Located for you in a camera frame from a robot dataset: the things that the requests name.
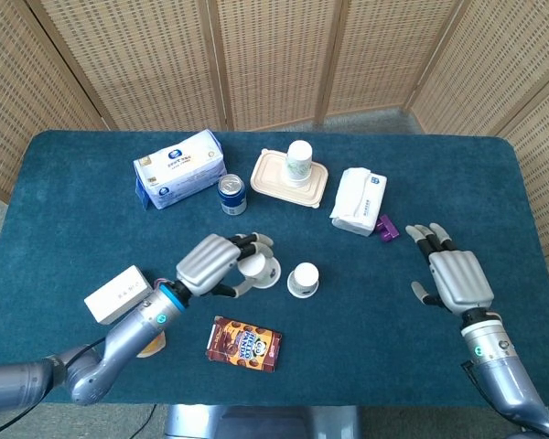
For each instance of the white paper cup green print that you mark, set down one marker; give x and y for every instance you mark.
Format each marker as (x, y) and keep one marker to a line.
(298, 160)

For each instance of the blue tablecloth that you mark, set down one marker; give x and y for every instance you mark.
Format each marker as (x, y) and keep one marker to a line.
(302, 224)

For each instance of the brown Hello Panda box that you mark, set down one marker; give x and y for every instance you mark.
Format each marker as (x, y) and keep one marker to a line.
(244, 345)

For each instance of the white cardboard box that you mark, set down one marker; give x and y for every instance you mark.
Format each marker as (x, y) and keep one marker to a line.
(114, 297)

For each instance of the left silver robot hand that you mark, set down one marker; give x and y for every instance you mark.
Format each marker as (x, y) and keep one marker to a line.
(206, 263)

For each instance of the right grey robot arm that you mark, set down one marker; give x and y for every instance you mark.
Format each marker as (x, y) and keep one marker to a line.
(489, 356)

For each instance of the purple plastic block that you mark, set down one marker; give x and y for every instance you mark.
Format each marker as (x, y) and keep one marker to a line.
(389, 231)

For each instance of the blue white tissue pack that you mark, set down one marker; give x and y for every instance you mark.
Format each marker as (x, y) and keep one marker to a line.
(183, 169)

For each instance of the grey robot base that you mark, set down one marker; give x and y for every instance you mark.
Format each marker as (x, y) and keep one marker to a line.
(256, 423)

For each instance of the orange pudding cup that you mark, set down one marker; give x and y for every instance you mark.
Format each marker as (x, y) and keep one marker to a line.
(158, 347)

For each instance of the white soft tissue pack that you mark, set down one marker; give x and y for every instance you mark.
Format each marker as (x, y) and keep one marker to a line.
(357, 201)

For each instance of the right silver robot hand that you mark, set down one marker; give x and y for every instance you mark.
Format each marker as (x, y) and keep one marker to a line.
(462, 283)

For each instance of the beige lidded food container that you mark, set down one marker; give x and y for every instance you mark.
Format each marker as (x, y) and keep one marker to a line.
(267, 176)

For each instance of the woven wooden folding screen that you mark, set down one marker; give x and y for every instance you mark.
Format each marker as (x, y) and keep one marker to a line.
(274, 55)

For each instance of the blue drink can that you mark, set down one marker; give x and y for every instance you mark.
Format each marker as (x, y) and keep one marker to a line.
(232, 196)

